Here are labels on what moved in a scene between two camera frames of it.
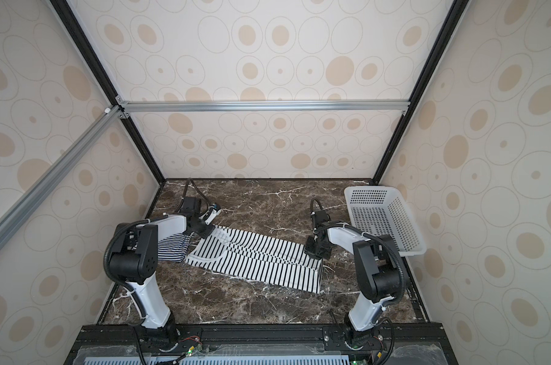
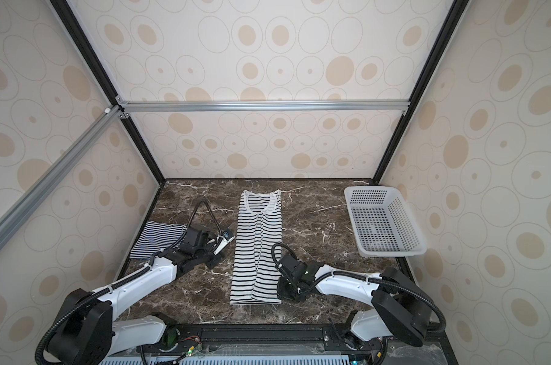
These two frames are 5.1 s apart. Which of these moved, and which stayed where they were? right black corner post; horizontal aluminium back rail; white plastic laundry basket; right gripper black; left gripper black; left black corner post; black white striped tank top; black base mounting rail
Moved: right gripper black; black white striped tank top; left gripper black
Stayed: horizontal aluminium back rail; white plastic laundry basket; right black corner post; left black corner post; black base mounting rail
